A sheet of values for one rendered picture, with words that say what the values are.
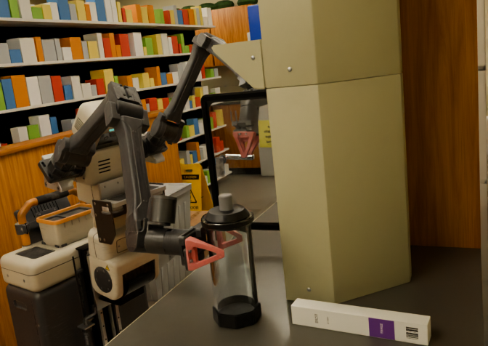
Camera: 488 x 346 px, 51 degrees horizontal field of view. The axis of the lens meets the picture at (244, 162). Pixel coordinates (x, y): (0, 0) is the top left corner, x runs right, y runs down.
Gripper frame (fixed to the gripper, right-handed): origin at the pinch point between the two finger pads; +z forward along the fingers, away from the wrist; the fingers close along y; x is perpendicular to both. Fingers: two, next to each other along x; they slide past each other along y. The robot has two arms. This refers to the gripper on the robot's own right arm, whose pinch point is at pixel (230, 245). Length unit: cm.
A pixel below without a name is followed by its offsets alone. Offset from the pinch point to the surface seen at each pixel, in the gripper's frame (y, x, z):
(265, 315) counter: 2.1, 16.3, 5.3
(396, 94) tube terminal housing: 22.9, -26.5, 31.4
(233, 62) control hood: 9.5, -36.7, 0.6
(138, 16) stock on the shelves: 327, -89, -241
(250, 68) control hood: 9.5, -35.1, 4.2
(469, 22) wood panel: 47, -40, 45
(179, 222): 201, 68, -144
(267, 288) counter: 14.3, 16.3, 1.0
